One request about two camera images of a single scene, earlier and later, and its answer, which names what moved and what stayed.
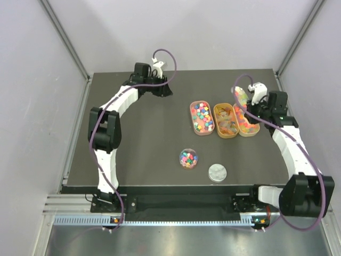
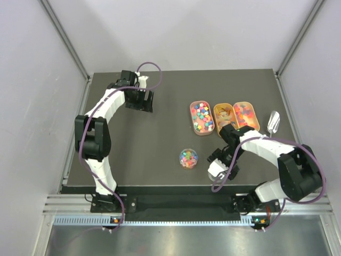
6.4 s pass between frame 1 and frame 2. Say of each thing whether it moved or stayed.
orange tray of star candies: stayed
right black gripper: moved
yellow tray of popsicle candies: stayed
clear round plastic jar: stayed
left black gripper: moved
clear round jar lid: stayed
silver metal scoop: moved
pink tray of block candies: stayed
